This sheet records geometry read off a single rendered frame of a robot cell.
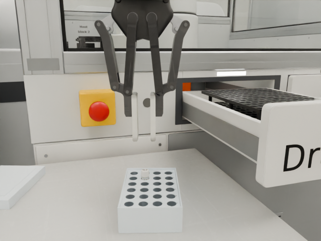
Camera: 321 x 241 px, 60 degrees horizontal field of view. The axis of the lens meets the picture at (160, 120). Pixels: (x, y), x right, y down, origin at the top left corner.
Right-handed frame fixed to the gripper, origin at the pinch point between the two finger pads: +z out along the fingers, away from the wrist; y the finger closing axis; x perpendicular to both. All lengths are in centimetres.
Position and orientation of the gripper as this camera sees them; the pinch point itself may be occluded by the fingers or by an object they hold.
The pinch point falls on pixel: (144, 116)
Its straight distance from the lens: 42.1
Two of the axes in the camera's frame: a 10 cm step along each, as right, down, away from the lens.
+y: -10.0, 0.1, -0.2
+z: 0.0, 9.7, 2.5
